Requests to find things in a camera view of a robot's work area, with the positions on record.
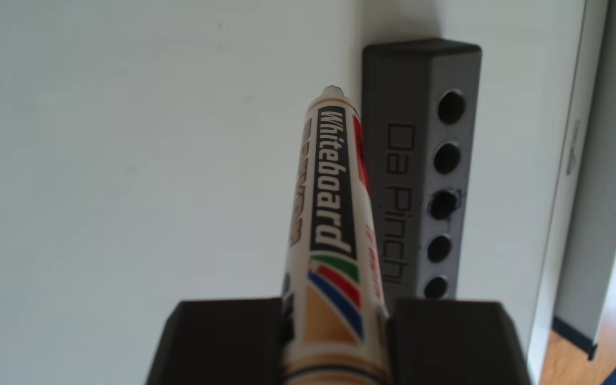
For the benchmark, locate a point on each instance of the whiteboard marker pen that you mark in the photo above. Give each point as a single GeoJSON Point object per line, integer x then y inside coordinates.
{"type": "Point", "coordinates": [332, 214]}

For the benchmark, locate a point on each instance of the grey marker holder block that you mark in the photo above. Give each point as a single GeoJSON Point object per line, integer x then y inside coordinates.
{"type": "Point", "coordinates": [420, 80]}

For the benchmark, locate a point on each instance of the whiteboard with grey frame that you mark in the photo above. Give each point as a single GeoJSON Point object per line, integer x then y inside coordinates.
{"type": "Point", "coordinates": [126, 160]}

